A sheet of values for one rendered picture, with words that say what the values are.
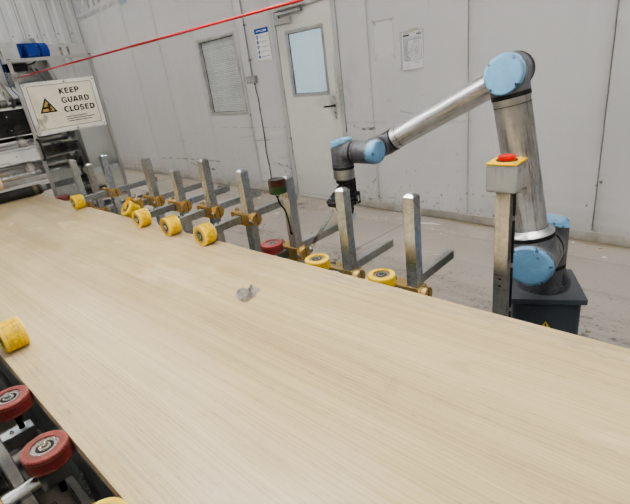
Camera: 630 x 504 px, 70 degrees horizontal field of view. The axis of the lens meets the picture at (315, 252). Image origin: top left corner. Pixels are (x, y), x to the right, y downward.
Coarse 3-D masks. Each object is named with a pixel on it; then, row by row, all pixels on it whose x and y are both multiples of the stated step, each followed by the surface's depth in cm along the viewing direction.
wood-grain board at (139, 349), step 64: (0, 256) 191; (64, 256) 180; (128, 256) 171; (192, 256) 162; (256, 256) 155; (0, 320) 133; (64, 320) 128; (128, 320) 123; (192, 320) 119; (256, 320) 114; (320, 320) 110; (384, 320) 107; (448, 320) 103; (512, 320) 100; (64, 384) 99; (128, 384) 96; (192, 384) 93; (256, 384) 91; (320, 384) 88; (384, 384) 86; (448, 384) 84; (512, 384) 82; (576, 384) 80; (128, 448) 79; (192, 448) 77; (256, 448) 75; (320, 448) 74; (384, 448) 72; (448, 448) 70; (512, 448) 69; (576, 448) 67
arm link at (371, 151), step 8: (352, 144) 176; (360, 144) 174; (368, 144) 172; (376, 144) 171; (384, 144) 178; (352, 152) 175; (360, 152) 173; (368, 152) 171; (376, 152) 172; (384, 152) 176; (352, 160) 178; (360, 160) 175; (368, 160) 173; (376, 160) 173
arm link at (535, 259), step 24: (504, 72) 132; (528, 72) 133; (504, 96) 135; (528, 96) 134; (504, 120) 138; (528, 120) 136; (504, 144) 141; (528, 144) 138; (528, 168) 140; (528, 192) 142; (528, 216) 144; (528, 240) 145; (552, 240) 145; (528, 264) 146; (552, 264) 143
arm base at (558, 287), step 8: (560, 272) 164; (552, 280) 163; (560, 280) 164; (568, 280) 166; (520, 288) 171; (528, 288) 168; (536, 288) 165; (544, 288) 164; (552, 288) 163; (560, 288) 164; (568, 288) 166
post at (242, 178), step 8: (240, 176) 172; (240, 184) 174; (248, 184) 175; (240, 192) 176; (248, 192) 176; (240, 200) 178; (248, 200) 177; (248, 208) 177; (248, 232) 182; (256, 232) 183; (248, 240) 184; (256, 240) 183; (256, 248) 184
